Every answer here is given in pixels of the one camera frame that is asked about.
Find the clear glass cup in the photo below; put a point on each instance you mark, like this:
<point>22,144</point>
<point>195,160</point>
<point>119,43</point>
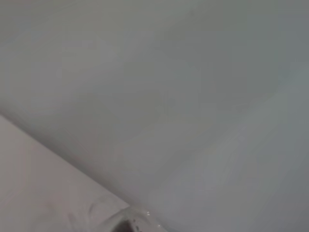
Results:
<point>142,217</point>

